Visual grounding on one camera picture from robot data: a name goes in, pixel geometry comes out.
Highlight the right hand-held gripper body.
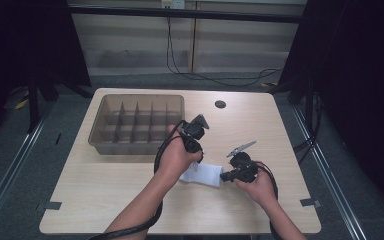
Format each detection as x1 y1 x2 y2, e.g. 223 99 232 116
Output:
225 140 260 184

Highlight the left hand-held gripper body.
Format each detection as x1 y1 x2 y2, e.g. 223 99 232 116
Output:
179 114 211 154

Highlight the brown divided storage box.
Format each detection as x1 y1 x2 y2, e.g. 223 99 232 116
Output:
87 93 186 156

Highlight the person's right hand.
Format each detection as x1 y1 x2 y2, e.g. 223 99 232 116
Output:
234 162 280 208

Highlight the person's left hand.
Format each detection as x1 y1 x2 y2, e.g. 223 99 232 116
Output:
153 124 204 184

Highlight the grey tape piece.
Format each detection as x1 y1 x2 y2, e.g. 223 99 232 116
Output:
299 198 322 208
43 201 63 211

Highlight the black metal stand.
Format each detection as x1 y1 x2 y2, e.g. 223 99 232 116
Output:
26 66 42 134
293 76 325 165

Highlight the black horizontal bar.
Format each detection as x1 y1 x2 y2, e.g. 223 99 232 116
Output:
67 5 305 24

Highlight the black curtain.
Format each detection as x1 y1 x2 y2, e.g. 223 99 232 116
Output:
273 0 384 219
0 0 93 144

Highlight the yellow floor tape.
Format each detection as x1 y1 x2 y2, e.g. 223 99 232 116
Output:
14 89 30 110

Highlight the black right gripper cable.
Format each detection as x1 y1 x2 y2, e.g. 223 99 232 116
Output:
254 162 280 240

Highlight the black wall cable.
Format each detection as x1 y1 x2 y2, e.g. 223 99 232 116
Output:
165 8 283 88

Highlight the metal floor rail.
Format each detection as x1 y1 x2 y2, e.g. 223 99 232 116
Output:
0 105 53 232
291 106 368 240

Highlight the white wall socket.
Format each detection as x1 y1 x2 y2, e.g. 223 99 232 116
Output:
161 0 185 10

